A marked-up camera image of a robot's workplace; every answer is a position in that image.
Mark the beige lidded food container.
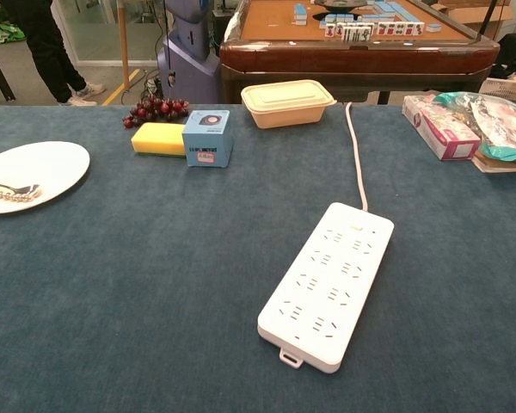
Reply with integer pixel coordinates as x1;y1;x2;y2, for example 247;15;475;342
240;79;338;130

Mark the light blue cardboard box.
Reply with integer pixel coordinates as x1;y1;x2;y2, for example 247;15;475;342
181;109;235;168

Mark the white round plate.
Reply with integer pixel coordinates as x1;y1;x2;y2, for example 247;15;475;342
0;140;91;215

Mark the white power strip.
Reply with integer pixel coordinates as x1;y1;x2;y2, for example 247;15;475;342
256;201;396;374

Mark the long blue backed tile row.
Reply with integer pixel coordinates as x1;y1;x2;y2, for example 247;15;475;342
360;1;419;22

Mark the white power cord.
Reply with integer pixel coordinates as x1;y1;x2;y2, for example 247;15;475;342
345;102;370;212

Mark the yellow sponge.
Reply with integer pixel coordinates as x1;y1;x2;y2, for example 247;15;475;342
131;122;187;158

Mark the white mesh basket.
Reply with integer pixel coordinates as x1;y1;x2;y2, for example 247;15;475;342
479;77;516;103

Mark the teal snack bag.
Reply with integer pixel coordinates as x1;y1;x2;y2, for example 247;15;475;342
432;91;516;164

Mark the tan flat book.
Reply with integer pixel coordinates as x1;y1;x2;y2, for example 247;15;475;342
470;150;516;174

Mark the patterned spoon with dark handle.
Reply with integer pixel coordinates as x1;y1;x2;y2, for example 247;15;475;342
0;178;41;195

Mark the gold bead string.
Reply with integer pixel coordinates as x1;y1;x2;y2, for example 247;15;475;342
0;190;39;203

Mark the brown mahjong table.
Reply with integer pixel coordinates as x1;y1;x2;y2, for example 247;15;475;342
218;0;501;104

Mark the pink floral tissue box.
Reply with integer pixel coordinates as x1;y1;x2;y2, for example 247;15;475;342
402;94;482;162

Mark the blue table cloth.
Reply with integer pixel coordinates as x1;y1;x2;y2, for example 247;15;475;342
0;102;516;413

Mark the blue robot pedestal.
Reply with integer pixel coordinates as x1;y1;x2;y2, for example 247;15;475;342
157;0;223;104

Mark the dark red grape bunch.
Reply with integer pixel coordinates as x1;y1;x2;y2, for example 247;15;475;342
121;96;191;129

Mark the dark round bowl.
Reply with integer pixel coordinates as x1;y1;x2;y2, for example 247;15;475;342
313;0;369;12

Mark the tangled black cable bundle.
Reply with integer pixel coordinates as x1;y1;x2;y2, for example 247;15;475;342
142;72;165;103

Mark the short blue backed tile row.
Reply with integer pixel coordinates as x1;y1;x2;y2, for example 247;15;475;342
312;12;354;25

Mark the wooden pole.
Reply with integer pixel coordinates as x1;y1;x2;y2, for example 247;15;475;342
116;0;132;91

